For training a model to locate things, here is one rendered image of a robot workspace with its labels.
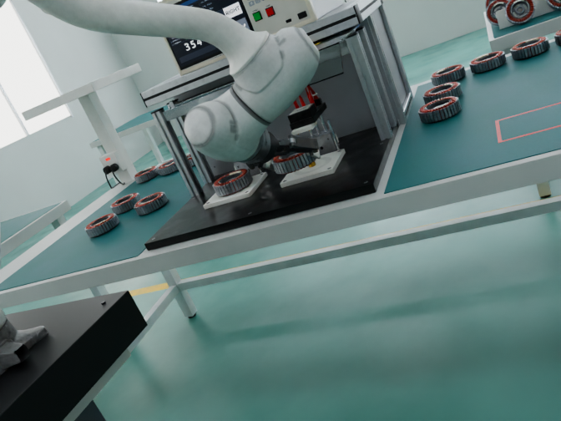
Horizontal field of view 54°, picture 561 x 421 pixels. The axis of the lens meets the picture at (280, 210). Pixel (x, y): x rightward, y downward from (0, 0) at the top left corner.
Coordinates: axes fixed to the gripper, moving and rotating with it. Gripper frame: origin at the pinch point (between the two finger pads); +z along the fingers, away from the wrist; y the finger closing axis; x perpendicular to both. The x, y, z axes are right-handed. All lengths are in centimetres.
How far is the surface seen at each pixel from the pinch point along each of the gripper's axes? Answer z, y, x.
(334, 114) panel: 30.2, 3.0, 17.3
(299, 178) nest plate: 5.2, -1.6, -4.1
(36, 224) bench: 58, -157, 20
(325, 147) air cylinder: 21.7, 1.4, 6.2
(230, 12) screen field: 0.7, -10.3, 43.8
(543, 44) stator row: 62, 63, 29
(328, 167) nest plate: 6.9, 6.0, -3.0
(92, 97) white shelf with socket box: 53, -109, 66
